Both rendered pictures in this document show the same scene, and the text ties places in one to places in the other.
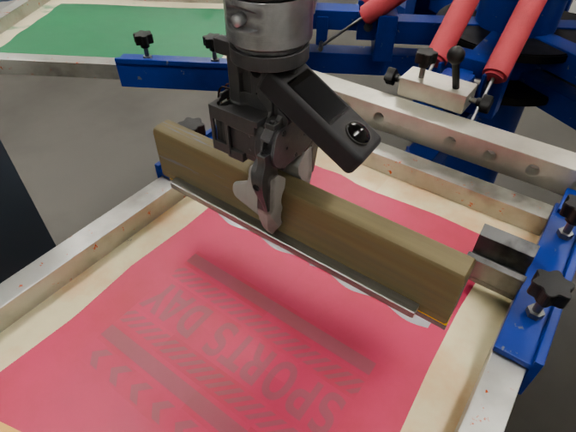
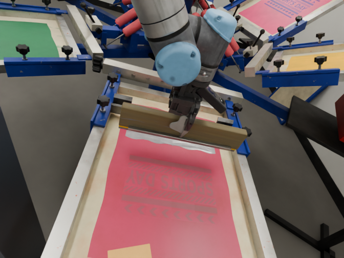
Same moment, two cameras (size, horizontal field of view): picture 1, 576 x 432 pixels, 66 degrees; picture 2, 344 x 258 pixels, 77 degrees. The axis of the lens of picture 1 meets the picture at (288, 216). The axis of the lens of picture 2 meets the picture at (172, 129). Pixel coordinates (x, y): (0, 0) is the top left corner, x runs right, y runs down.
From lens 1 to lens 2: 0.45 m
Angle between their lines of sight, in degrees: 36
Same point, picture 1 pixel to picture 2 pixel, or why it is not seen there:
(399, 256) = (229, 134)
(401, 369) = (217, 168)
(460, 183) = not seen: hidden behind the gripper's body
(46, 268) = (81, 183)
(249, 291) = (160, 162)
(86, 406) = (140, 226)
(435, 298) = (236, 143)
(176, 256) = (123, 158)
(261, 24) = (210, 74)
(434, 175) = not seen: hidden behind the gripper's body
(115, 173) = not seen: outside the picture
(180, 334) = (150, 186)
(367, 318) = (199, 156)
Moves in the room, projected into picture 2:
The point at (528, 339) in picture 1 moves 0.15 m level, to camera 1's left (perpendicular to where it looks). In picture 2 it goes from (242, 147) to (218, 159)
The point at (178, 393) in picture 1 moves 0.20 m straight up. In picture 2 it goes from (166, 205) to (187, 166)
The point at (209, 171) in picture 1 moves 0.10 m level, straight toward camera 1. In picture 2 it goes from (152, 120) to (175, 141)
